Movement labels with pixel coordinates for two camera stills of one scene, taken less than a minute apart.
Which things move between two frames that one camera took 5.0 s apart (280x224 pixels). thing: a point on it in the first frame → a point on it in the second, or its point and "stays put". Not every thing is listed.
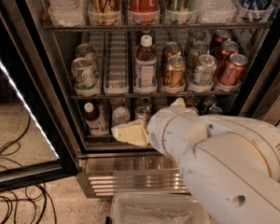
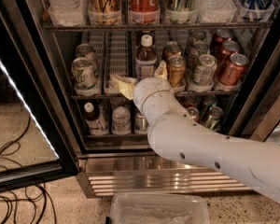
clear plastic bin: (155, 208) stays put
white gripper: (165, 129) → (148, 88)
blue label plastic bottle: (146, 65) stays put
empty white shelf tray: (116, 63) stays put
